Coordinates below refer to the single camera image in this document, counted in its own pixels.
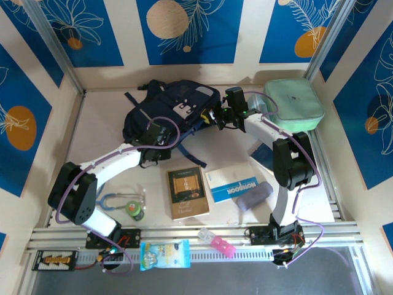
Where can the black controller board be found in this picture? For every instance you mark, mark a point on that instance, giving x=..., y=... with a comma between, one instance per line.
x=284, y=257

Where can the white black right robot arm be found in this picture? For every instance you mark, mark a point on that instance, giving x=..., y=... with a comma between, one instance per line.
x=294, y=159

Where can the blue stethoscope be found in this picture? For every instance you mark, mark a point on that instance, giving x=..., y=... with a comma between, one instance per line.
x=106, y=201

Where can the blue wet wipes packet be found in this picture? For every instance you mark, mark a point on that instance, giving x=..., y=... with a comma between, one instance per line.
x=165, y=255

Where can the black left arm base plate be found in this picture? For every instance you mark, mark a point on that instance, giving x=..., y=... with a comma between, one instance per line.
x=132, y=238

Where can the pink pill box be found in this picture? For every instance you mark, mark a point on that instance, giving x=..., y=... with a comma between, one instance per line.
x=223, y=246

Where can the navy blue backpack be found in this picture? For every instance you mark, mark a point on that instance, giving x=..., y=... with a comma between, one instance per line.
x=172, y=101

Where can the dark blue book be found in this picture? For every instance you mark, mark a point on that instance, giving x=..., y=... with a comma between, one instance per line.
x=261, y=155

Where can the aluminium frame rail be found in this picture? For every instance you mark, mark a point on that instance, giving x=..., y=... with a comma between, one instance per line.
x=184, y=230

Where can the blue white notebook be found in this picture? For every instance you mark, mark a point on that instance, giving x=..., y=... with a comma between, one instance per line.
x=230, y=186

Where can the dark brown covered book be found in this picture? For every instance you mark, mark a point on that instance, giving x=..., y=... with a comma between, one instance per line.
x=188, y=193

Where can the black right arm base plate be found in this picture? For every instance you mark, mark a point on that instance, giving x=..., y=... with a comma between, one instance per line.
x=261, y=235

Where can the small green bottle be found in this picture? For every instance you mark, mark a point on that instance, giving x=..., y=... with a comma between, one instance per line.
x=135, y=210

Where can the aluminium corner post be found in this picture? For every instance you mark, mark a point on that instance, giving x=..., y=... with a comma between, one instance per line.
x=55, y=46
x=330, y=37

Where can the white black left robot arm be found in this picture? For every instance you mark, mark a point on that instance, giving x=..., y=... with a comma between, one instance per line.
x=101, y=161

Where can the black orange power board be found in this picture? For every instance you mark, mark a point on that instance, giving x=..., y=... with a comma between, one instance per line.
x=54, y=260

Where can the mint green square case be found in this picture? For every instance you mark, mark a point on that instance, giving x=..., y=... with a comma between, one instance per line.
x=294, y=101

